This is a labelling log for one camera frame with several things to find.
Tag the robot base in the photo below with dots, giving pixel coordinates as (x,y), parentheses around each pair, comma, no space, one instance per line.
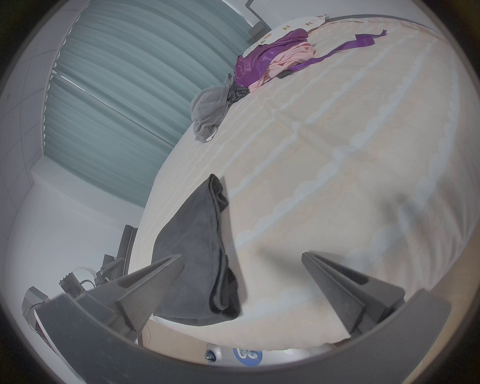
(245,354)

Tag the black T-shirt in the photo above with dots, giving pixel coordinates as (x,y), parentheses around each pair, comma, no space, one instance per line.
(195,255)

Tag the white printed pillow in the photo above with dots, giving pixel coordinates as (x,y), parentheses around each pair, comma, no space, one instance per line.
(288,26)

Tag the blue-green curtain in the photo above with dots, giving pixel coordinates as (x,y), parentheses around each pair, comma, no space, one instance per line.
(112,150)
(150,52)

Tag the purple garment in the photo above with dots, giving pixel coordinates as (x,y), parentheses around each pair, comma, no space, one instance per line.
(258,60)

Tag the pink garment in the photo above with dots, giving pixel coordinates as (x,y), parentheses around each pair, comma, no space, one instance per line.
(288,58)

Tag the bed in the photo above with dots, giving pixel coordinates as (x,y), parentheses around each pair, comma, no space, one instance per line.
(337,168)

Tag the shiny black garment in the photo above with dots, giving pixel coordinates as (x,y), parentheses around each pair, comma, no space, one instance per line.
(238,93)

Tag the grey bedside table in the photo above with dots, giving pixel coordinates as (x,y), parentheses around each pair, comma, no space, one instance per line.
(256,30)

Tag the grey garment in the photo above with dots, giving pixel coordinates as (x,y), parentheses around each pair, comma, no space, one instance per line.
(210,105)

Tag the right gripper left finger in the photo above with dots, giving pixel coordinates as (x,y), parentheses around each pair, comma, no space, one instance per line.
(142,292)

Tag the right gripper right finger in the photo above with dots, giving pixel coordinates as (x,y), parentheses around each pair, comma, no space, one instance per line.
(348,292)

